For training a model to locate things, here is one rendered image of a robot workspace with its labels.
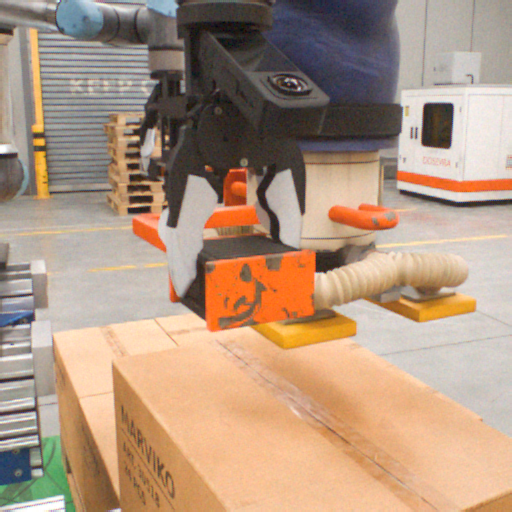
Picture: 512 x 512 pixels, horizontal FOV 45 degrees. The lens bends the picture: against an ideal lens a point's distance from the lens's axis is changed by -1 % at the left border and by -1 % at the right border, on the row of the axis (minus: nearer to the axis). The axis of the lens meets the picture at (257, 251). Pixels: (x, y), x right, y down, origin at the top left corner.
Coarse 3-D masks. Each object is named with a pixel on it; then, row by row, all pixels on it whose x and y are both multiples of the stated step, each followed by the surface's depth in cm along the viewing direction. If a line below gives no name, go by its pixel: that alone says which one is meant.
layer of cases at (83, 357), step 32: (160, 320) 249; (192, 320) 249; (64, 352) 216; (96, 352) 216; (128, 352) 216; (64, 384) 212; (96, 384) 191; (416, 384) 191; (64, 416) 222; (96, 416) 171; (480, 416) 171; (96, 448) 158; (96, 480) 164
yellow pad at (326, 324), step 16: (288, 320) 70; (304, 320) 71; (320, 320) 71; (336, 320) 71; (352, 320) 71; (272, 336) 69; (288, 336) 67; (304, 336) 68; (320, 336) 69; (336, 336) 70; (352, 336) 71
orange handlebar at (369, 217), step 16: (240, 192) 99; (224, 208) 74; (240, 208) 75; (336, 208) 76; (352, 208) 75; (368, 208) 77; (384, 208) 75; (144, 224) 66; (208, 224) 73; (224, 224) 74; (240, 224) 75; (352, 224) 73; (368, 224) 72; (384, 224) 72; (160, 240) 61
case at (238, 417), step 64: (128, 384) 99; (192, 384) 98; (256, 384) 98; (320, 384) 98; (384, 384) 98; (128, 448) 104; (192, 448) 80; (256, 448) 80; (320, 448) 80; (384, 448) 80; (448, 448) 80
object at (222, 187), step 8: (208, 168) 108; (232, 168) 110; (240, 168) 111; (208, 176) 105; (232, 176) 102; (240, 176) 103; (216, 184) 105; (224, 184) 102; (216, 192) 103; (224, 192) 102; (224, 200) 102; (232, 200) 103; (240, 200) 103
